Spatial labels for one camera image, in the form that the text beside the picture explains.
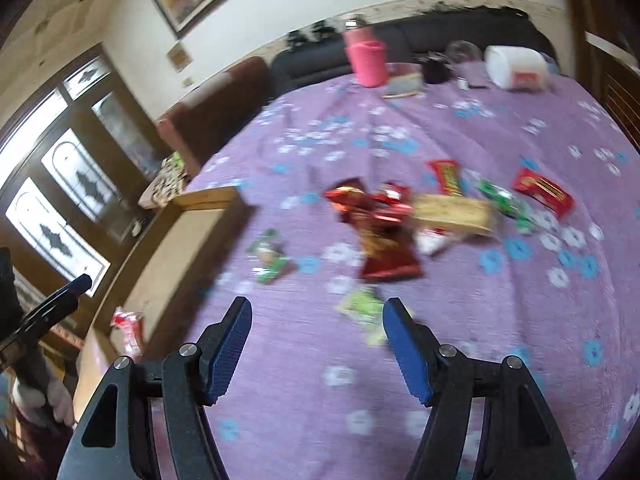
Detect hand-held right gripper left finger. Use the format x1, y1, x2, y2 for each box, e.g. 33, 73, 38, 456
56, 296, 253, 480

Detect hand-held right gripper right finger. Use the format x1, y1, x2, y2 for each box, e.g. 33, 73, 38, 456
382, 297, 573, 480

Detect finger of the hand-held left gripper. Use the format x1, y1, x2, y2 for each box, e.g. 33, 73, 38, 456
12, 274, 94, 346

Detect light green snack packet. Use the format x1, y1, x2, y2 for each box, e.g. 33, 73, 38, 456
336, 286, 413, 346

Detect red and white snack packet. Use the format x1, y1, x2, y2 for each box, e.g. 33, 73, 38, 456
110, 306, 146, 356

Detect green and white candy packet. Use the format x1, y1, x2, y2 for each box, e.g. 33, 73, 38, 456
247, 229, 291, 283

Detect large red snack packet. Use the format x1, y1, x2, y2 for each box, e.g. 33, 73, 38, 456
357, 210, 421, 282

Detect beige cracker packet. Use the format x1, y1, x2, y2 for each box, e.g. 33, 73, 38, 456
411, 192, 496, 236

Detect small red candy packet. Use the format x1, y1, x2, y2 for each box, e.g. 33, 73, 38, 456
372, 182, 413, 223

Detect shiny red foil candy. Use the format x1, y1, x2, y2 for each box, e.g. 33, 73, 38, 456
324, 177, 373, 223

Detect bright green snack packet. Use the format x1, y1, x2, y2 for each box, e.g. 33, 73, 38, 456
475, 179, 533, 233

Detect red and yellow candy packet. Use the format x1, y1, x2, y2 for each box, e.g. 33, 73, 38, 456
426, 159, 463, 197

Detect red candy with dark label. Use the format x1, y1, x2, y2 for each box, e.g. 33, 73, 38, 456
512, 166, 575, 220

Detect person's left hand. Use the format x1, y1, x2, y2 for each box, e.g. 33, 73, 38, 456
12, 374, 75, 427

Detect wooden glass-paned doors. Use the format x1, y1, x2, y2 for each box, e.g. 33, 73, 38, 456
0, 42, 173, 301

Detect green and white patterned cushion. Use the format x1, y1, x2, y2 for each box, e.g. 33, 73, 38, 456
139, 152, 188, 208

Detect purple floral tablecloth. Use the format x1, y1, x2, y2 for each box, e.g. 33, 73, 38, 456
145, 62, 640, 480

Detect brown armchair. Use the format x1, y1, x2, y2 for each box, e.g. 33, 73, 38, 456
156, 56, 273, 181

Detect flat book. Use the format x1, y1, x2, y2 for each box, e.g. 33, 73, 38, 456
382, 72, 426, 99

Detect small black object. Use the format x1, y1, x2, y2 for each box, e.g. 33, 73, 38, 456
419, 57, 451, 85

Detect pink sleeved bottle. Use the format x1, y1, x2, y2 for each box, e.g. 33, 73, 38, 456
342, 15, 390, 88

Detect black sofa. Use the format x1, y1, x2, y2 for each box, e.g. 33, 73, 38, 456
270, 5, 558, 96

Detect clear glass cup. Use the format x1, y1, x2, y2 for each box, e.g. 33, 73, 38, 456
445, 40, 483, 68

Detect white plastic jar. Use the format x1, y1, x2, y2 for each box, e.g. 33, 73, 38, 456
483, 45, 551, 92

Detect brown wooden partition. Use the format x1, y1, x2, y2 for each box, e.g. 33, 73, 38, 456
552, 0, 640, 151

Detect wall switch panel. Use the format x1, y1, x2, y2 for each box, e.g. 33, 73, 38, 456
167, 44, 192, 71

